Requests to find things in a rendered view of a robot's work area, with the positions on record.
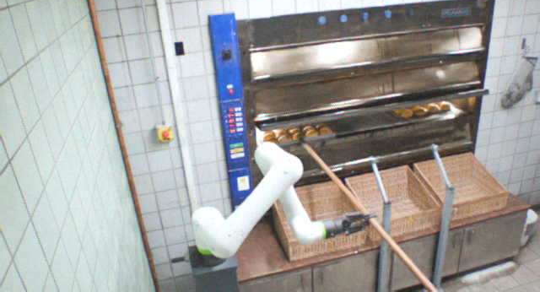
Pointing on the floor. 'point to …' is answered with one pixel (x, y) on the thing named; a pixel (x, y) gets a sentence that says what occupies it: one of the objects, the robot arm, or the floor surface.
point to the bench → (359, 274)
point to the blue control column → (220, 27)
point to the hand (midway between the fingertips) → (369, 219)
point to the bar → (391, 208)
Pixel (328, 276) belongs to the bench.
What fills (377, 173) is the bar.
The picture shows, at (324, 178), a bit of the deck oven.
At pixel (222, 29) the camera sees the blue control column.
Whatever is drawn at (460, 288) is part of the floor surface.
